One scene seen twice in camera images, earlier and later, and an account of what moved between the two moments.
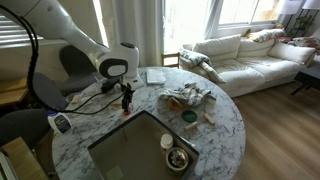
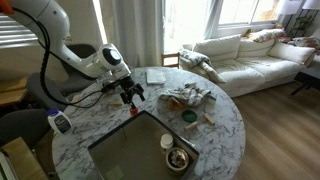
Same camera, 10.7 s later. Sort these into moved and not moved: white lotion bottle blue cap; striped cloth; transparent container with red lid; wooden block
Moved: transparent container with red lid
Not moved: wooden block; white lotion bottle blue cap; striped cloth
